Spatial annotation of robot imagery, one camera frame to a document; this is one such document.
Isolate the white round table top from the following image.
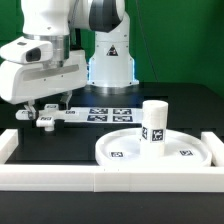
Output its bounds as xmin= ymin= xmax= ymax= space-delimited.
xmin=95 ymin=128 xmax=212 ymax=168

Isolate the white marker sheet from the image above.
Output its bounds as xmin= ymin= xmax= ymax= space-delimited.
xmin=65 ymin=107 xmax=142 ymax=124

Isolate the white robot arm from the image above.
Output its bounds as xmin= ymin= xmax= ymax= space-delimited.
xmin=0 ymin=0 xmax=139 ymax=120

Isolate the white cross-shaped table base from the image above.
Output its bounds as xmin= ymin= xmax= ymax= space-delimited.
xmin=16 ymin=104 xmax=79 ymax=132

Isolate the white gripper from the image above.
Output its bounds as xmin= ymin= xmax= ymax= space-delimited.
xmin=0 ymin=50 xmax=87 ymax=120

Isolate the white U-shaped frame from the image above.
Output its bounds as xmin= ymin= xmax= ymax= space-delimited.
xmin=0 ymin=129 xmax=224 ymax=192

